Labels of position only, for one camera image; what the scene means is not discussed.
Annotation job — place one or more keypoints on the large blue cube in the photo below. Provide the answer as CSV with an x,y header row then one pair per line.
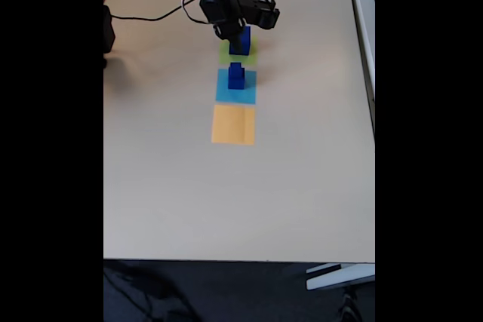
x,y
246,41

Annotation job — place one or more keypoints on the medium blue cube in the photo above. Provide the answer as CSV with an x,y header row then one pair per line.
x,y
235,81

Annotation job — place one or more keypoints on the green paper square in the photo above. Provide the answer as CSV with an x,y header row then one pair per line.
x,y
249,59

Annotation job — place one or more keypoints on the light blue paper square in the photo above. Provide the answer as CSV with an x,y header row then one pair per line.
x,y
222,92

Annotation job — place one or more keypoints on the orange paper square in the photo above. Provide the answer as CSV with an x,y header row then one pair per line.
x,y
234,126

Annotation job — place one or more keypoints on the small blue cube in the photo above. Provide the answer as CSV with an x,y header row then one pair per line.
x,y
235,66

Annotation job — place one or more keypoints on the white side desk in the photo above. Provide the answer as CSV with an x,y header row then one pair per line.
x,y
364,35

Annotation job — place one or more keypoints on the white table leg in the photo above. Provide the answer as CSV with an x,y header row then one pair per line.
x,y
339,278

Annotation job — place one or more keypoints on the black camera box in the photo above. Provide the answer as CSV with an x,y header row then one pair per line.
x,y
260,11

